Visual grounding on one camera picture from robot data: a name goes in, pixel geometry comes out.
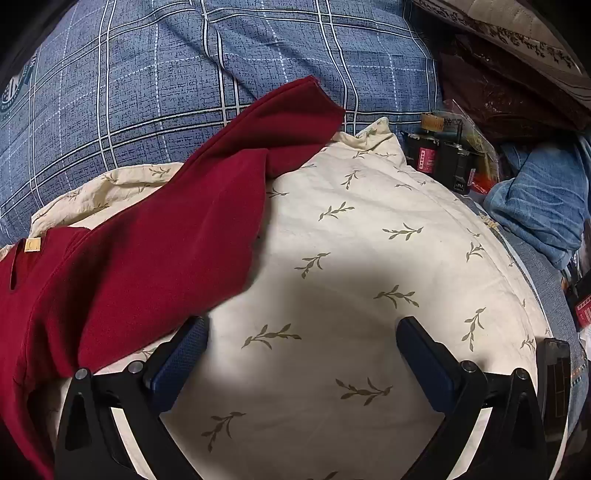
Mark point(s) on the blue denim cloth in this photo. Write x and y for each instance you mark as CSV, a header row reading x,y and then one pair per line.
x,y
540,203

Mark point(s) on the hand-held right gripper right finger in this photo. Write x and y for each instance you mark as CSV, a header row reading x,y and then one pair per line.
x,y
429,364

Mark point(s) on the cream leaf-print pillow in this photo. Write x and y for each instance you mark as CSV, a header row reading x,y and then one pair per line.
x,y
351,277

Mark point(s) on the dark red garment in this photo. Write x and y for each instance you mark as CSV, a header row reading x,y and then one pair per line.
x,y
161,254

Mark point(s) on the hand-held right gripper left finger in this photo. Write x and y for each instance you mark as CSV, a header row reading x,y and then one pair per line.
x,y
178,364

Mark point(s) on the black flat device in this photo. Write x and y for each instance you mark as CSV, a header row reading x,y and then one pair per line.
x,y
556,387

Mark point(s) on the black box with red label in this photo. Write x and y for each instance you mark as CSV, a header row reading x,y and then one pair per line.
x,y
425,154

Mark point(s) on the small tan box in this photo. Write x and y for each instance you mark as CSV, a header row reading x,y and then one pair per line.
x,y
431,123

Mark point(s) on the cream embroidered pillow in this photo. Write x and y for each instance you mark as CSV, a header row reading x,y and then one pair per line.
x,y
508,32

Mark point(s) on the grey-blue plaid bedsheet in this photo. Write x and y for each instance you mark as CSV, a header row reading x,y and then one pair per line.
x,y
540,286

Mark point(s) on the blue plaid quilt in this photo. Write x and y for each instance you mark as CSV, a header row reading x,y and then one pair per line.
x,y
231,60

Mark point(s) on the dark brown plastic bag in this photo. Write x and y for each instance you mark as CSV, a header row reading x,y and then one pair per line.
x,y
498,92

